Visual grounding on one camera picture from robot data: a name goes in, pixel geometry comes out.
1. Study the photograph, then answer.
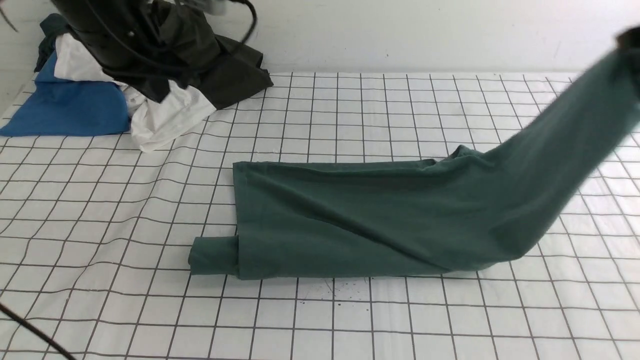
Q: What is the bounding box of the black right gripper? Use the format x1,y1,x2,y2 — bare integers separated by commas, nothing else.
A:
615,25,640,50

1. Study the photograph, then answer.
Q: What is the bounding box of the green long sleeve shirt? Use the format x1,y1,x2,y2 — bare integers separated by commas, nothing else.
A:
188,47,639,280

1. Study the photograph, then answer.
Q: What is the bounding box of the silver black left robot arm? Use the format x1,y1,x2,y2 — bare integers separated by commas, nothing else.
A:
53,0,199,102

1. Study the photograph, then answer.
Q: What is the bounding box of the dark olive shirt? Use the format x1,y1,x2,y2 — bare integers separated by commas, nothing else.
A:
150,0,274,109

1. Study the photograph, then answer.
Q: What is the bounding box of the white shirt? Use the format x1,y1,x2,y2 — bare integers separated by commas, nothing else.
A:
54,33,217,153

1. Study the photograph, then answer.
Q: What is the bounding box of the dark navy shirt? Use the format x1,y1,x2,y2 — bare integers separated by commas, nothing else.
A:
33,13,71,73

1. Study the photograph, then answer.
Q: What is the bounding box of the blue shirt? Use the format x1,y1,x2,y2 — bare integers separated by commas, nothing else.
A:
0,53,130,137

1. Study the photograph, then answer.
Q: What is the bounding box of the white grid tablecloth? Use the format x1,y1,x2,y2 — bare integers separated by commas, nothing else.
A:
0,73,640,360

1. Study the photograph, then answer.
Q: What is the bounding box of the black cable loop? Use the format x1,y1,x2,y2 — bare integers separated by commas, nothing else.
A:
0,302,76,360

